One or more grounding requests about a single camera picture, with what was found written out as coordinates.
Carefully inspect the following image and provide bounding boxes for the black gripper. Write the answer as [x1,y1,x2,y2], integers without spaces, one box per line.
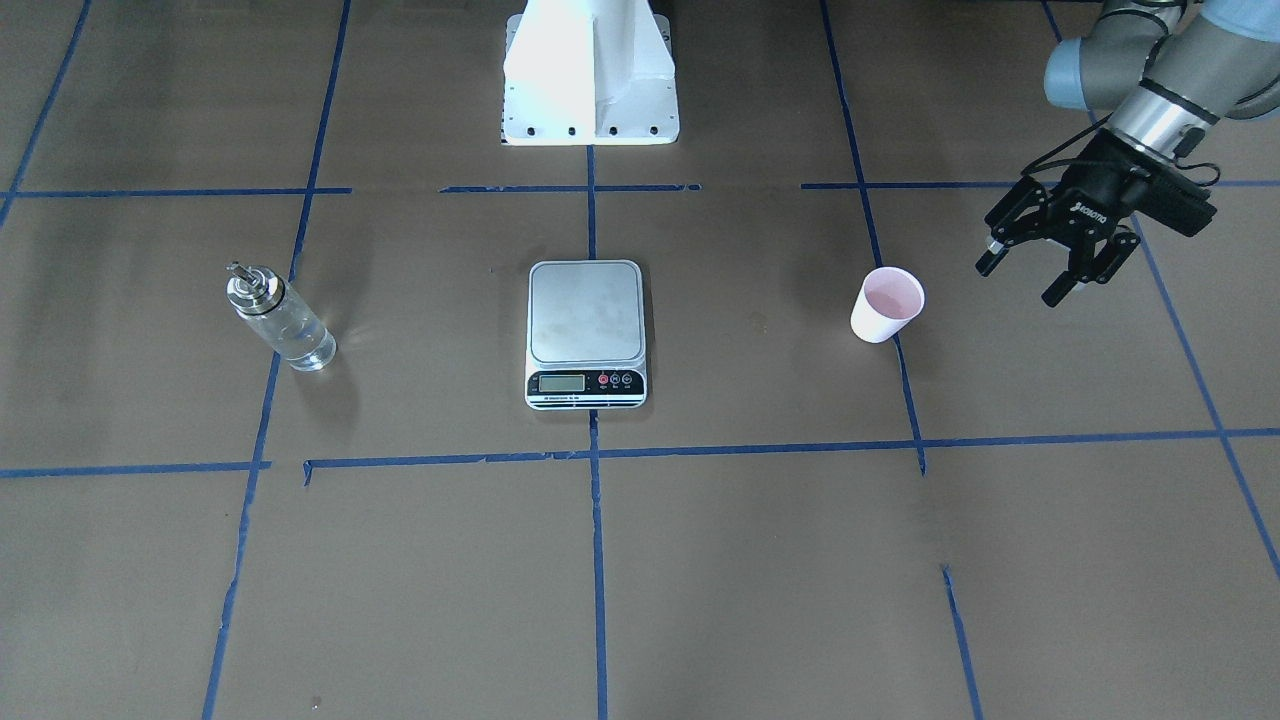
[975,129,1140,307]

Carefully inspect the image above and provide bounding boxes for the pink paper cup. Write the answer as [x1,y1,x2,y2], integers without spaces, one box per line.
[850,266,927,345]

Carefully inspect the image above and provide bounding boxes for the clear glass sauce bottle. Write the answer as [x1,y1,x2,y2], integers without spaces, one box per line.
[225,261,337,372]

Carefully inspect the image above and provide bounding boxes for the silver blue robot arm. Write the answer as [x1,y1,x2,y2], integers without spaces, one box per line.
[975,1,1279,307]

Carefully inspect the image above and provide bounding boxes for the silver digital kitchen scale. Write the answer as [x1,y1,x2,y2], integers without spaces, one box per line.
[524,259,649,411]

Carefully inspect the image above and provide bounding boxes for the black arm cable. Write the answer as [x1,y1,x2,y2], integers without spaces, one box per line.
[1020,0,1222,191]

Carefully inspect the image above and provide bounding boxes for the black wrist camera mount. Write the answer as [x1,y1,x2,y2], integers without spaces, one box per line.
[1126,154,1217,237]

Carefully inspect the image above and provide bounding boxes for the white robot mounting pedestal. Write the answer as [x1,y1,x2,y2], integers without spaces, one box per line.
[500,1,681,146]

